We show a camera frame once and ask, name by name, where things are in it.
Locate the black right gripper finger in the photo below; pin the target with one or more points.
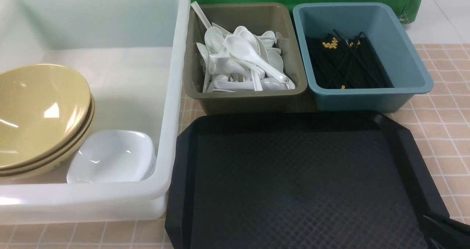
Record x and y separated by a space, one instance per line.
445 233

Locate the yellow noodle bowl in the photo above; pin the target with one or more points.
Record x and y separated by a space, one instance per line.
42 107

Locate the black chopstick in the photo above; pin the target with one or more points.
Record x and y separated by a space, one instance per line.
348 74

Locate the white ceramic soup spoon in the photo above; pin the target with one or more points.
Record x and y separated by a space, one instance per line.
243 50

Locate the yellow bowl in tub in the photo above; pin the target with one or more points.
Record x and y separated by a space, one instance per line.
59 157

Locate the black plastic serving tray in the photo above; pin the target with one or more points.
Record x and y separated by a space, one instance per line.
312 180

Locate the blue plastic bin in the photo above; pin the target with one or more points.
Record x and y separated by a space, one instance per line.
390 41

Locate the pile of black chopsticks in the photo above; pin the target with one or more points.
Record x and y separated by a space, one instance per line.
324 57

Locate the pile of white spoons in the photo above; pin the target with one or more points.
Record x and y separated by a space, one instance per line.
225 73

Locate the olive brown plastic bin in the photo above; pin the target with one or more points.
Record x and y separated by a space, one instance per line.
257 18

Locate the white dish in tub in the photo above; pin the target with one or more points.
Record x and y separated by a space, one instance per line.
112 156

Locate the large white plastic tub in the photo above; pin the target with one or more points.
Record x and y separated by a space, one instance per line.
132 54

